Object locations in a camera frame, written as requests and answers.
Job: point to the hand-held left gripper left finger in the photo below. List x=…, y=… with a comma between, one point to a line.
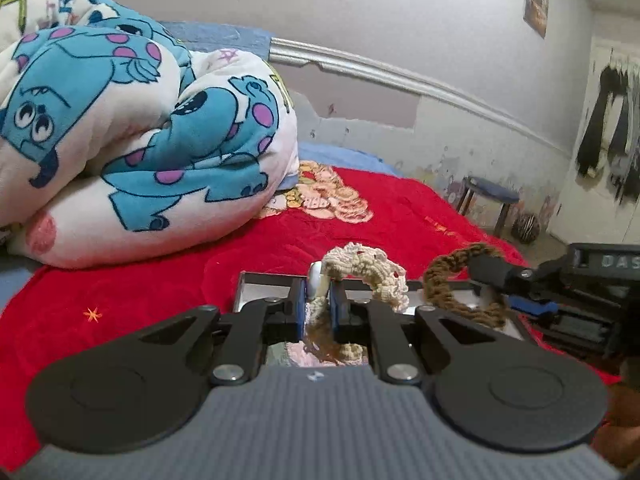
x=300, y=306

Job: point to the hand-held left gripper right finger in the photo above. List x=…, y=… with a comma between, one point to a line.
x=336, y=311

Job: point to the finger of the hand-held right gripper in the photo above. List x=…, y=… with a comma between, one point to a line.
x=530, y=306
x=505, y=272

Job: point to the white oval piece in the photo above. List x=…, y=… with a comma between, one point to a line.
x=316, y=282

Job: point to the person's right hand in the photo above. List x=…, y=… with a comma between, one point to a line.
x=627, y=420

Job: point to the striped ball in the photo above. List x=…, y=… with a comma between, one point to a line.
x=526, y=229

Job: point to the round dark stool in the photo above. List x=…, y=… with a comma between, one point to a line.
x=487, y=190

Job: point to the white door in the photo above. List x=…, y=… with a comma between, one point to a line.
x=575, y=210

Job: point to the red printed blanket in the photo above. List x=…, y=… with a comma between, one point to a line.
x=150, y=285

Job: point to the dark hanging clothing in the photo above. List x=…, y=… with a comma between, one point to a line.
x=600, y=120

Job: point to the blue monster print quilt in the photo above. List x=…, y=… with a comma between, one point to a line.
x=125, y=135

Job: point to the blue folded cloth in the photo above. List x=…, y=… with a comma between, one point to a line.
x=220, y=35

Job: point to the silver wall moulding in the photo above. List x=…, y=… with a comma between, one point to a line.
x=400, y=78

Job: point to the wall poster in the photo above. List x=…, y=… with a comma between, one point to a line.
x=536, y=4

